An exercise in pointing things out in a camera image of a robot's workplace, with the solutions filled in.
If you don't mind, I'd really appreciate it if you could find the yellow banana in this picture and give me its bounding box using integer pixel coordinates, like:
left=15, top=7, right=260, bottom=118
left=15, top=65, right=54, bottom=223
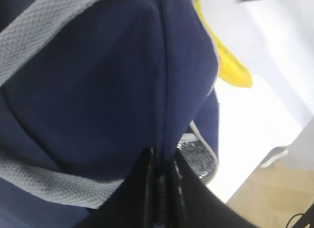
left=192, top=0, right=253, bottom=88

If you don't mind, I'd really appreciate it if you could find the navy blue lunch bag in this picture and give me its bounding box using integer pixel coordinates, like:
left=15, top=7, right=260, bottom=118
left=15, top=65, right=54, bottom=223
left=0, top=0, right=219, bottom=228

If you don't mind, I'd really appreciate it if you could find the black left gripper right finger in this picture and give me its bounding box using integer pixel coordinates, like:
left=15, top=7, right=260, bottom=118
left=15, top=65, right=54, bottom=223
left=163, top=149, right=283, bottom=228

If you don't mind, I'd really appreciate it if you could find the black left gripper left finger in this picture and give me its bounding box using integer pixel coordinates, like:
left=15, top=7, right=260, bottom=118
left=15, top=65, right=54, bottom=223
left=75, top=147, right=158, bottom=228

